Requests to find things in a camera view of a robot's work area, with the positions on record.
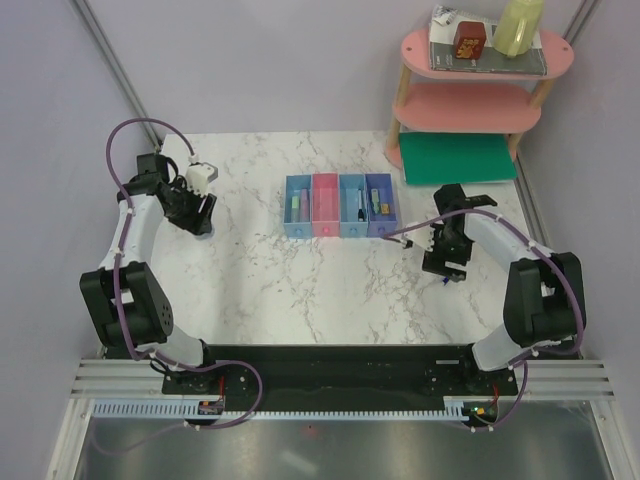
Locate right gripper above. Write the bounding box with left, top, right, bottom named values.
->
left=422, top=222, right=473, bottom=282

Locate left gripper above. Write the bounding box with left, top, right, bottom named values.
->
left=166, top=179, right=217, bottom=237

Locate purple drawer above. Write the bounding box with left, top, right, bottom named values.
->
left=365, top=173, right=398, bottom=237

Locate long green highlighter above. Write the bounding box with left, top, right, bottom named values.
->
left=290, top=195, right=300, bottom=223

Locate short green highlighter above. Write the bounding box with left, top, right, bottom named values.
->
left=370, top=189, right=381, bottom=215

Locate black marker pen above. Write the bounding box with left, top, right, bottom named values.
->
left=357, top=189, right=366, bottom=222

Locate light blue end drawer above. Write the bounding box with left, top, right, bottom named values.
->
left=283, top=175, right=313, bottom=239

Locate pink drawer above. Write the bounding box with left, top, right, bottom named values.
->
left=311, top=173, right=340, bottom=237

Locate clear jar of paperclips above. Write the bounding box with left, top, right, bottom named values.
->
left=195, top=227, right=215, bottom=241

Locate pink highlighter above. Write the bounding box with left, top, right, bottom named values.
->
left=298, top=189, right=310, bottom=223

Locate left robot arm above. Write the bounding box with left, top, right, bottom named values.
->
left=79, top=154, right=220, bottom=393

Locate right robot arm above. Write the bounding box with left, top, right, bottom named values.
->
left=422, top=184, right=586, bottom=394

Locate green folder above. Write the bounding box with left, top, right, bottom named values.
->
left=399, top=132, right=517, bottom=186

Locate pink three-tier shelf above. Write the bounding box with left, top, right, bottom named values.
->
left=385, top=28, right=574, bottom=168

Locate grey book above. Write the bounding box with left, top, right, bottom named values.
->
left=429, top=23, right=547, bottom=76

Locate red patterned box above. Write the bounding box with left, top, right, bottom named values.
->
left=453, top=21, right=487, bottom=61

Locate crumpled white paper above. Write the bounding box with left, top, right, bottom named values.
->
left=432, top=5, right=458, bottom=27

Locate yellow-green pitcher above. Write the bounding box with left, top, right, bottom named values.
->
left=492, top=0, right=545, bottom=58

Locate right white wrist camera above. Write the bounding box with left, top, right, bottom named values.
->
left=400, top=226, right=434, bottom=251

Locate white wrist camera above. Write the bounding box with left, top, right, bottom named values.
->
left=400, top=226, right=434, bottom=251
left=185, top=162, right=218, bottom=196

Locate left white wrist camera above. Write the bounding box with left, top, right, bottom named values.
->
left=185, top=162, right=218, bottom=196

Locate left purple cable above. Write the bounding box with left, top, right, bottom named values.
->
left=106, top=116, right=265, bottom=456

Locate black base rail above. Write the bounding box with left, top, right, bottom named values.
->
left=162, top=345, right=518, bottom=412

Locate white slotted cable duct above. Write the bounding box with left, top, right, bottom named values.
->
left=92, top=398, right=485, bottom=421

